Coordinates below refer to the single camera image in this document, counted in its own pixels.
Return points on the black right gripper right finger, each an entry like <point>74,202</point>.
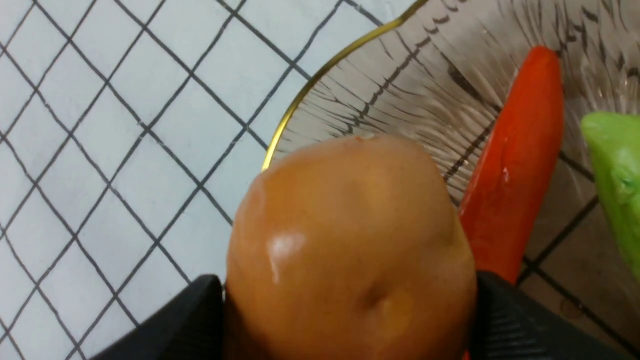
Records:
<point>510,325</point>

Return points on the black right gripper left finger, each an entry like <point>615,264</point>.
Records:
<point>188,327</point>

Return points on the brown potato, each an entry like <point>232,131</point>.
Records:
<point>349,249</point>

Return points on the orange carrot with green leaves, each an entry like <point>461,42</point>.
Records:
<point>510,181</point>

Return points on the green chayote vegetable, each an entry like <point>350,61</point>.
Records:
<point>613,140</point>

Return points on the gold-rimmed glass plate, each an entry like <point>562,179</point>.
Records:
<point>440,74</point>

